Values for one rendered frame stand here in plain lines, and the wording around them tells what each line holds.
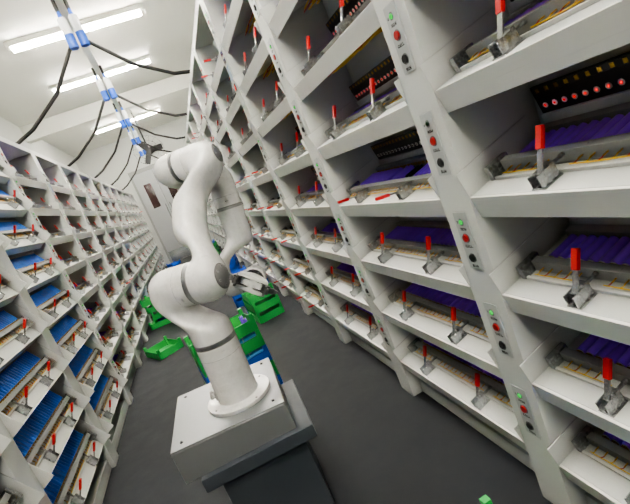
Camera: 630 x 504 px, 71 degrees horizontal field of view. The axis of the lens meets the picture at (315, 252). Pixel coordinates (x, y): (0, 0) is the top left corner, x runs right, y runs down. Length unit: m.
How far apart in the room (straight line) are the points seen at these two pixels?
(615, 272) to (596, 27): 0.37
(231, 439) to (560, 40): 1.11
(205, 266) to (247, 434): 0.46
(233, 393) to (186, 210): 0.53
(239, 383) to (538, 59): 1.04
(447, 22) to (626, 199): 0.44
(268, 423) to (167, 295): 0.44
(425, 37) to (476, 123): 0.18
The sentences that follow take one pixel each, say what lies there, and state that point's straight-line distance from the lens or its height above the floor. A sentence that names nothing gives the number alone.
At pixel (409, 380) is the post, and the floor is 0.07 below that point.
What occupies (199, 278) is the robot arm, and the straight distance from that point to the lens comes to 1.19.
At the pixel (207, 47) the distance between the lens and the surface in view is 2.98.
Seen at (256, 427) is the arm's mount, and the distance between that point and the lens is 1.28.
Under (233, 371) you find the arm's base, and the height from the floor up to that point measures 0.47.
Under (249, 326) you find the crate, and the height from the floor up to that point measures 0.35.
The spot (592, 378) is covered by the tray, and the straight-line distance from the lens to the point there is 0.98.
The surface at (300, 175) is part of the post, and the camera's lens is 2.19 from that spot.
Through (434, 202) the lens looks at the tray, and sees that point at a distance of 0.98.
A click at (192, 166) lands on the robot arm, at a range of 1.36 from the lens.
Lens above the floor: 0.92
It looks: 11 degrees down
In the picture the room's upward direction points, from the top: 22 degrees counter-clockwise
